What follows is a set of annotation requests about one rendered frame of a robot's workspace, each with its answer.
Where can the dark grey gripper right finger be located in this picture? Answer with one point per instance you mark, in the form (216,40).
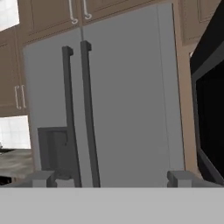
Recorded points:
(183,178)

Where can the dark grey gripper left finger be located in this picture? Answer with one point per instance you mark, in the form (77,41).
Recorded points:
(40,178)

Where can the grey double-door fridge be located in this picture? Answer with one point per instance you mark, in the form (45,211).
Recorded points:
(128,102)

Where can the brown tall cupboard panel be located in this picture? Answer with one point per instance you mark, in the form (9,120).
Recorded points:
(189,29)

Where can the brown wall cupboards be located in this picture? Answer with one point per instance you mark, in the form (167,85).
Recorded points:
(46,17)

